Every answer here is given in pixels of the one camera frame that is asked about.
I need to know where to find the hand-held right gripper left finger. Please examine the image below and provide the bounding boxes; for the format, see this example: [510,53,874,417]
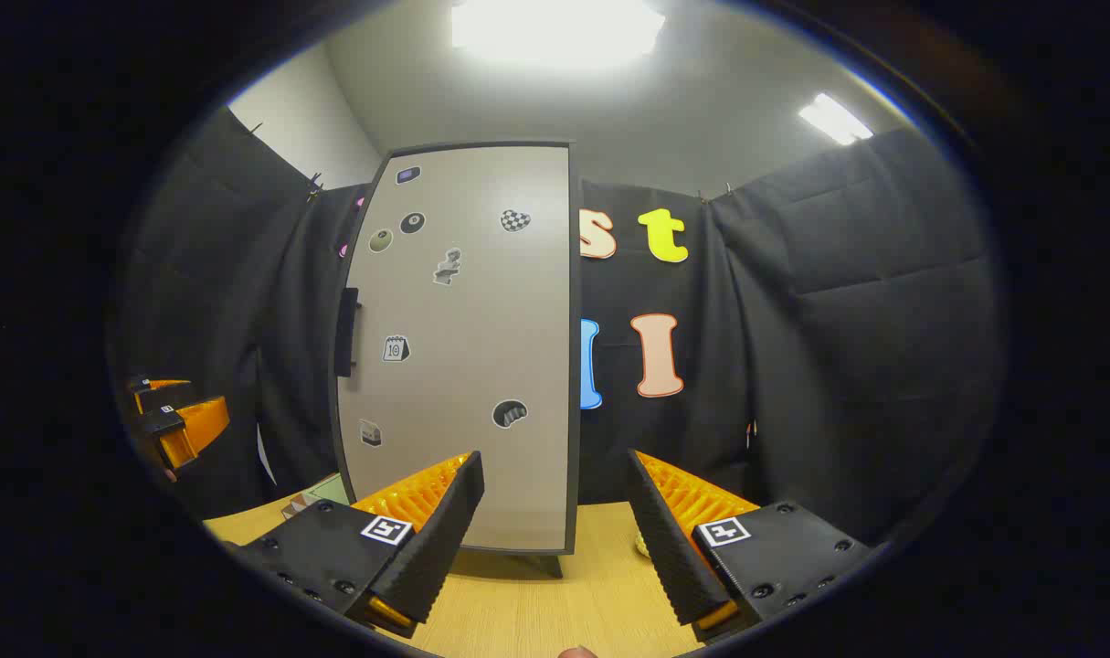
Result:
[230,451,486,641]

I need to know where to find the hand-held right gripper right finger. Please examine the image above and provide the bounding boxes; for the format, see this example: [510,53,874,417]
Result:
[624,449,875,645]

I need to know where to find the pale green coaster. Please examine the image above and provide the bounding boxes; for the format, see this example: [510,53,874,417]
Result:
[301,472,351,506]

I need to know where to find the black cabinet door handle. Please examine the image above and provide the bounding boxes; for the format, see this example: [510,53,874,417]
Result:
[333,287,361,378]

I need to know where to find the beige cabinet door with stickers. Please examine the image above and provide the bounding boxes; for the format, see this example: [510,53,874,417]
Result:
[335,144,574,554]

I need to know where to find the dark grey cabinet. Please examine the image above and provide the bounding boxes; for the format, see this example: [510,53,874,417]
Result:
[333,139,582,579]

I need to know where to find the black backdrop cloth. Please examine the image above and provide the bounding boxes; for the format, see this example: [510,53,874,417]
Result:
[107,105,1003,549]

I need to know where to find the small ceiling light panel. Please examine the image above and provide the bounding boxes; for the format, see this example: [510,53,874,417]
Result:
[798,92,874,146]

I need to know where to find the large ceiling light panel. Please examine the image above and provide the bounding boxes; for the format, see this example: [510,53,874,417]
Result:
[451,0,666,70]

